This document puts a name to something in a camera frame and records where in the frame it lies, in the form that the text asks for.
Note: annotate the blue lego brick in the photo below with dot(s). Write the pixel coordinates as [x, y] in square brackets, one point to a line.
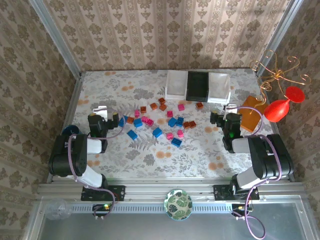
[176, 142]
[137, 122]
[157, 132]
[180, 121]
[172, 122]
[122, 121]
[132, 134]

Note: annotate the orange lego brick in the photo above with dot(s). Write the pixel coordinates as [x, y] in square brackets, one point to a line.
[186, 124]
[161, 100]
[163, 107]
[199, 105]
[192, 124]
[153, 106]
[130, 120]
[143, 109]

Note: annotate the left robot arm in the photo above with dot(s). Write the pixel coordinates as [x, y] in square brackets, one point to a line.
[62, 155]

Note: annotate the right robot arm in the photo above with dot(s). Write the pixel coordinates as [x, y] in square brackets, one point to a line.
[270, 155]

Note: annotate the dark blue cup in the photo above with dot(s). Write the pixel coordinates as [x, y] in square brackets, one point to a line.
[71, 130]

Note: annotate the red plastic wine glass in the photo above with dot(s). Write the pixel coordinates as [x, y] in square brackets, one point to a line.
[276, 110]

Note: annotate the floral tablecloth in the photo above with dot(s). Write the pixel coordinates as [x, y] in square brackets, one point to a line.
[162, 160]

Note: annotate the clear plastic cup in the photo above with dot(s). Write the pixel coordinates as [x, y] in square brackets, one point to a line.
[57, 208]

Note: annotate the leaf print plate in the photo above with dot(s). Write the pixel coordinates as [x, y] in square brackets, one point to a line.
[178, 205]

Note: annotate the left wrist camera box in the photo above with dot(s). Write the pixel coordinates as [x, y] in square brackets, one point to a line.
[100, 111]

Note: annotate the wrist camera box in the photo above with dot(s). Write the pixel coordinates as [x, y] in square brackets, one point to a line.
[231, 108]
[100, 111]

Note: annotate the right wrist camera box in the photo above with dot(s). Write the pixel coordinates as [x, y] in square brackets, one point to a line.
[231, 108]

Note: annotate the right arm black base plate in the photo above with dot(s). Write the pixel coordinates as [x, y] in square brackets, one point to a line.
[221, 192]

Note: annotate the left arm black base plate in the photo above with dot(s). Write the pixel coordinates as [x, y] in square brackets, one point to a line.
[117, 192]

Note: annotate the aluminium mounting rail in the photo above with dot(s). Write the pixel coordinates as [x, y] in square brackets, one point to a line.
[155, 191]

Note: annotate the aluminium frame post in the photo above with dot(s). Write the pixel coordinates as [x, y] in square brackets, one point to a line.
[53, 35]
[280, 37]

